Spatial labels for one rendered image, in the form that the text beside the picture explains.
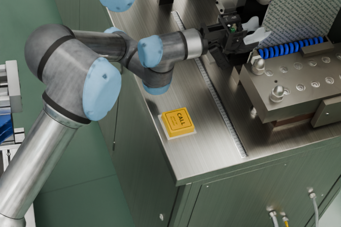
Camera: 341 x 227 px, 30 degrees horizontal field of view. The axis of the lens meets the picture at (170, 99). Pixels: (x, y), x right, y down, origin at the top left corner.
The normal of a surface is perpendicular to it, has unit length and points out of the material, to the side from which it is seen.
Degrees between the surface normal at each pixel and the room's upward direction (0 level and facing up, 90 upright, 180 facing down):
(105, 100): 85
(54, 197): 0
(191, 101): 0
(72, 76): 38
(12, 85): 0
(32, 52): 54
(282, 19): 90
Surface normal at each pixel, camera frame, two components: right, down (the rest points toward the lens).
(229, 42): 0.34, 0.79
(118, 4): -0.29, 0.76
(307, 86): 0.12, -0.58
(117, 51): 0.91, 0.23
